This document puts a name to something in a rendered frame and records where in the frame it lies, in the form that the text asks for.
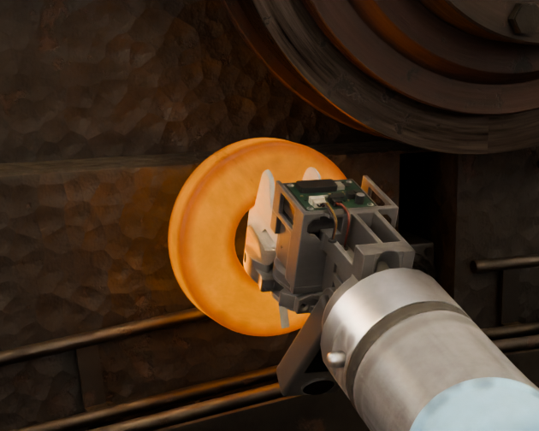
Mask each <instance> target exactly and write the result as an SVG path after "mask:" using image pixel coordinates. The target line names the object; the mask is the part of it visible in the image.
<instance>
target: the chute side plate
mask: <svg viewBox="0 0 539 431"><path fill-rule="evenodd" d="M503 354H504V355H505V356H506V357H507V358H508V359H509V360H510V361H511V362H512V363H513V365H514V366H515V367H517V368H518V369H519V370H520V371H521V372H522V373H523V374H524V375H525V376H526V377H527V378H528V379H529V380H530V381H531V382H532V383H533V384H535V385H536V386H537V387H538V388H539V349H534V350H527V351H515V352H508V353H503ZM153 431H370V430H369V429H368V427H367V426H366V424H365V423H364V421H363V420H362V418H361V417H360V415H359V414H358V412H357V411H356V410H355V409H354V408H353V406H352V404H351V401H350V400H349V398H348V397H347V396H346V395H345V393H344V392H343V390H342V389H341V388H340V390H339V391H338V392H336V393H323V394H319V395H297V396H286V397H283V398H279V399H274V400H270V401H267V402H263V403H260V404H254V405H250V406H247V407H244V408H240V409H237V410H231V411H227V412H223V413H220V414H216V415H213V416H207V417H204V418H200V419H197V420H193V421H190V422H183V423H180V424H177V425H174V426H170V427H166V428H160V429H157V430H153Z"/></svg>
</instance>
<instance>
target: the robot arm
mask: <svg viewBox="0 0 539 431"><path fill-rule="evenodd" d="M372 191H373V192H374V193H375V194H376V195H377V196H378V197H379V198H380V199H381V200H382V201H383V202H384V203H385V206H378V205H377V204H376V203H375V202H374V201H373V200H372V199H371V193H372ZM398 210H399V207H398V206H397V205H396V204H395V203H394V202H393V201H392V200H391V199H390V198H389V197H388V196H387V195H386V194H385V193H384V192H383V191H382V190H381V189H380V188H379V187H378V186H377V185H376V184H375V183H374V182H373V181H372V180H371V179H370V177H369V176H368V175H363V181H362V186H361V187H360V186H359V185H358V184H357V183H356V182H355V181H354V180H353V179H346V180H332V179H325V180H321V176H320V174H319V173H318V171H317V170H316V169H315V168H313V167H309V168H308V169H307V170H306V171H305V174H304V177H303V180H297V181H296V182H290V183H281V182H280V181H279V180H276V181H275V182H274V177H273V174H272V173H271V172H270V170H269V169H266V170H265V171H264V172H263V174H262V177H261V181H260V185H259V188H258V195H257V199H256V203H255V205H254V206H253V207H251V208H250V209H249V215H248V223H247V230H246V245H245V253H244V261H243V263H244V268H245V270H246V272H247V274H248V275H249V276H250V277H251V278H252V279H253V280H254V281H255V282H256V283H257V284H258V285H259V288H260V291H261V292H270V294H271V296H272V297H273V298H274V299H275V300H276V301H277V302H279V304H278V305H279V306H282V307H285V308H286V309H288V310H291V311H294V312H296V314H304V313H310V315H309V317H308V318H307V320H306V321H305V324H304V325H303V327H302V328H301V329H300V331H299V333H298V334H297V336H296V338H295V339H294V341H293V343H292V344H291V345H290V347H289V348H288V350H287V352H286V354H285V355H284V357H283V359H282V360H281V362H280V363H279V365H278V366H277V368H276V373H277V378H278V381H279V385H280V389H281V394H282V395H284V396H297V395H319V394H323V393H336V392H338V391H339V390H340V388H341V389H342V390H343V392H344V393H345V395H346V396H347V397H348V398H349V400H350V401H351V404H352V406H353V408H354V409H355V410H356V411H357V412H358V414H359V415H360V417H361V418H362V420H363V421H364V423H365V424H366V426H367V427H368V429H369V430H370V431H539V388H538V387H537V386H536V385H535V384H533V383H532V382H531V381H530V380H529V379H528V378H527V377H526V376H525V375H524V374H523V373H522V372H521V371H520V370H519V369H518V368H517V367H515V366H514V365H513V363H512V362H511V361H510V360H509V359H508V358H507V357H506V356H505V355H504V354H503V353H502V352H501V350H500V349H499V348H498V347H497V346H496V345H495V344H494V343H493V342H492V341H491V340H490V339H489V337H488V336H487V335H486V334H485V333H484V332H483V331H482V330H481V329H480V328H479V327H478V326H477V324H476V323H475V322H474V321H472V319H471V318H470V317H469V316H468V315H467V314H466V313H465V312H464V311H463V310H462V309H461V308H460V306H459V305H458V304H457V303H456V302H455V301H454V300H453V299H452V298H451V297H450V296H449V294H448V293H447V292H446V291H445V290H444V289H443V288H442V287H441V286H440V285H439V284H438V283H437V282H436V280H435V279H434V278H433V277H431V276H429V275H427V274H425V273H424V272H422V271H420V270H416V269H412V265H413V261H414V257H415V250H414V249H413V248H412V247H411V246H410V245H409V244H408V243H407V242H406V241H405V239H404V238H403V237H402V236H401V235H400V234H399V233H398V232H397V231H396V230H395V225H396V220H397V215H398Z"/></svg>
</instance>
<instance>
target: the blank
mask: <svg viewBox="0 0 539 431"><path fill-rule="evenodd" d="M309 167H313V168H315V169H316V170H317V171H318V173H319V174H320V176H321V180H325V179H332V180H346V179H347V178H346V176H345V175H344V174H343V173H342V172H341V171H340V169H339V168H338V167H337V166H336V165H335V164H334V163H333V162H332V161H330V160H329V159H328V158H327V157H326V156H325V155H323V154H322V153H320V152H318V151H316V150H314V149H312V148H310V147H308V146H305V145H301V144H298V143H294V142H291V141H287V140H285V139H276V138H253V139H245V140H241V141H238V142H235V143H233V144H231V145H227V146H225V147H223V148H222V149H220V150H219V151H217V152H215V153H214V154H212V155H211V156H209V157H208V158H207V159H205V160H204V161H203V162H202V163H201V164H200V165H199V166H198V167H197V168H196V169H195V170H194V171H193V172H192V174H191V175H190V176H189V178H188V179H187V181H186V182H185V184H184V186H183V187H182V188H181V191H180V193H179V195H178V197H177V199H176V200H175V205H174V208H173V210H172V214H171V217H170V221H169V237H168V242H169V258H170V262H171V266H172V269H173V271H174V274H175V278H176V279H177V281H178V283H179V285H180V287H181V289H182V291H183V292H184V293H185V294H186V296H187V297H188V298H189V300H190V301H191V302H192V303H193V304H194V305H195V306H196V307H197V308H198V309H199V310H201V311H202V312H203V313H205V314H206V315H207V316H208V317H210V318H211V319H213V320H214V321H216V322H218V323H219V324H221V325H222V326H224V327H225V328H228V329H230V330H233V331H235V332H237V333H241V334H247V335H252V336H274V335H280V334H286V333H290V332H292V331H295V330H297V329H299V328H302V327H303V325H304V324H305V321H306V320H307V318H308V317H309V315H310V313H304V314H296V312H294V311H291V310H288V309H286V308H285V307H282V306H279V305H278V304H279V302H277V301H276V300H275V299H274V298H273V297H272V296H271V294H270V292H261V291H260V288H259V285H258V284H257V283H256V282H255V281H254V280H253V279H252V278H251V277H250V276H249V275H248V274H247V272H246V270H245V269H244V268H243V267H242V265H241V264H240V261H239V259H238V257H237V255H236V252H235V247H234V238H235V233H236V229H237V227H238V225H239V223H240V220H241V218H242V217H243V216H244V214H245V213H246V212H247V211H248V210H249V209H250V208H251V207H253V206H254V205H255V203H256V199H257V195H258V188H259V185H260V181H261V177H262V174H263V172H264V171H265V170H266V169H269V170H270V172H271V173H272V174H273V177H274V182H275V181H276V180H279V181H280V182H281V183H290V182H296V181H297V180H303V177H304V174H305V171H306V170H307V169H308V168H309Z"/></svg>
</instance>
